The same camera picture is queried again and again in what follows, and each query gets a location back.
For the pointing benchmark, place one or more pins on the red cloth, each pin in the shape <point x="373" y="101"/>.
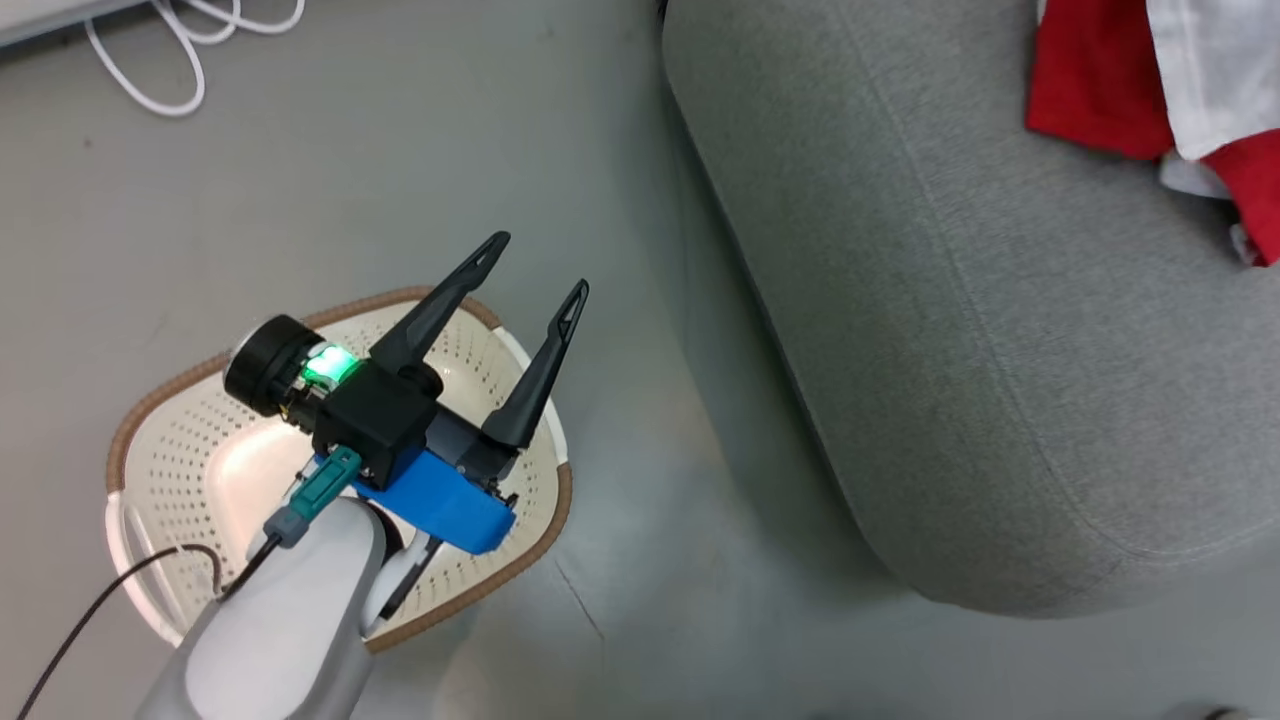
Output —
<point x="1100" y="80"/>

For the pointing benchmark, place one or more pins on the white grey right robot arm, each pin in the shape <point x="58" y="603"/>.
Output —
<point x="270" y="630"/>

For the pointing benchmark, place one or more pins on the grey baseboard strip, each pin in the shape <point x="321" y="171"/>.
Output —
<point x="40" y="20"/>

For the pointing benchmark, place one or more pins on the white perforated laundry basket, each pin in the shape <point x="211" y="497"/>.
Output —
<point x="200" y="440"/>

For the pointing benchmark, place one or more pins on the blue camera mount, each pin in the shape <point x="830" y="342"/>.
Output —
<point x="450" y="505"/>

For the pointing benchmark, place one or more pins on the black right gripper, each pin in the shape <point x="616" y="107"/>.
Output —
<point x="265" y="370"/>

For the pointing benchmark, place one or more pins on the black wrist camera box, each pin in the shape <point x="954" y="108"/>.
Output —
<point x="375" y="420"/>

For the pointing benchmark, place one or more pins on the white cloth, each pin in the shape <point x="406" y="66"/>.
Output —
<point x="1220" y="70"/>

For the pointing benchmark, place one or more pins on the grey fabric sofa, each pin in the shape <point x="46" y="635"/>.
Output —
<point x="1000" y="350"/>

